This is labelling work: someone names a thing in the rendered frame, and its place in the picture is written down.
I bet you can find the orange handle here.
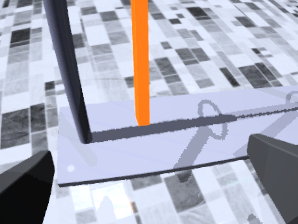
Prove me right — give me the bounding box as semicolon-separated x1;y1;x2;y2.
132;0;150;125

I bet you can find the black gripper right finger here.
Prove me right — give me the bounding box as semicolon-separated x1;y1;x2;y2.
246;133;298;224

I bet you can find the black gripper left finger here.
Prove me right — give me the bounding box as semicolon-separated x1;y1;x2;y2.
0;151;55;224

